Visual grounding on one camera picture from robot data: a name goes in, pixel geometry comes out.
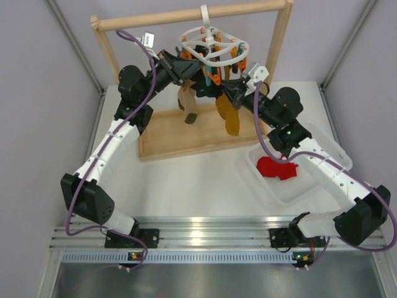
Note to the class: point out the beige green striped sock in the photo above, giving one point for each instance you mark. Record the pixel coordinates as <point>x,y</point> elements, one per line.
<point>187,102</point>

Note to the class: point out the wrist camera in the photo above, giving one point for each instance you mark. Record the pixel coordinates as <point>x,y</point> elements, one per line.
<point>255,73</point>
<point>147,40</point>

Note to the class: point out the wooden hanging rack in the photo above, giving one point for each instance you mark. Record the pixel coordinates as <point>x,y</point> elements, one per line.
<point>166,135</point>

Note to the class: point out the black sock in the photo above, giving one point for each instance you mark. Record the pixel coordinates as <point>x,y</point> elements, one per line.
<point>235,90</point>

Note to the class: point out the orange clothes clip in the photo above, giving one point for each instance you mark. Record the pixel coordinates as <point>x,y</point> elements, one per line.
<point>214,78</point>

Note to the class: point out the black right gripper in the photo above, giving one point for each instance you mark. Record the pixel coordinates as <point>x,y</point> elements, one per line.
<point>242,97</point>

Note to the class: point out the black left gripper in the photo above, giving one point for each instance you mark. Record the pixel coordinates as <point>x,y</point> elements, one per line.
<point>178,68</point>

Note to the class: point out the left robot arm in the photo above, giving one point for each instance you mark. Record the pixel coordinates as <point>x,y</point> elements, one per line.
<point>84,191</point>

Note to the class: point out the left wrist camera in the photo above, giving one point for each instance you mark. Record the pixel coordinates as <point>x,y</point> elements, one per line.
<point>147,40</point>

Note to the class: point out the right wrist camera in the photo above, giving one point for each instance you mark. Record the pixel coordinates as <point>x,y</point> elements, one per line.
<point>255,73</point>

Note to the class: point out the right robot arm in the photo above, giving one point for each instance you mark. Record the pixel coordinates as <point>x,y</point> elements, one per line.
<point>362,208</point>

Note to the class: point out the mustard yellow sock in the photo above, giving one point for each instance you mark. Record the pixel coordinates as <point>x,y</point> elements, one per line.
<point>222,102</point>
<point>232,123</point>

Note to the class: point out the aluminium rail frame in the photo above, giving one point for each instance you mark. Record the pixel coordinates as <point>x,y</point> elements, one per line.
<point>165,240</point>

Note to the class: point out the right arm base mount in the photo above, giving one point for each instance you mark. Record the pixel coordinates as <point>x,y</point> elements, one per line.
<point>294,239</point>

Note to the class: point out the white plastic clip hanger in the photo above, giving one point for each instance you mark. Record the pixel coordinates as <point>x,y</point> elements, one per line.
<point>212,46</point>

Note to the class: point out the white plastic basket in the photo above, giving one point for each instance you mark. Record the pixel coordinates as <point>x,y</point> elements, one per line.
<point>289,191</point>

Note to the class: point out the red christmas sock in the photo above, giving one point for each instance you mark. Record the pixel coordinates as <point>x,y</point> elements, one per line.
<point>268,168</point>

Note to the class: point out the dark teal sock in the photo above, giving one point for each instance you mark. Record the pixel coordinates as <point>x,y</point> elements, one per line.
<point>204,86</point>

